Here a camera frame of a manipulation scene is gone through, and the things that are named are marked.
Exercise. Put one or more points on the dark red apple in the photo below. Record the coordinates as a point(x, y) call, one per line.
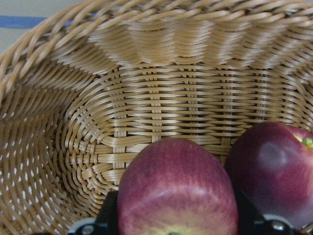
point(272, 163)

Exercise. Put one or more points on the red yellow apple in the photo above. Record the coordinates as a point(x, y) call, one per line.
point(176, 187)

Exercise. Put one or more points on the brown wicker basket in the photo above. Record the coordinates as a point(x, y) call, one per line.
point(84, 91)

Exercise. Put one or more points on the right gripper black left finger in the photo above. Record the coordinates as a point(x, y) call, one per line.
point(106, 220)

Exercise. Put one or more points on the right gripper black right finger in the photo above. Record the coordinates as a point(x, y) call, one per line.
point(251, 221)

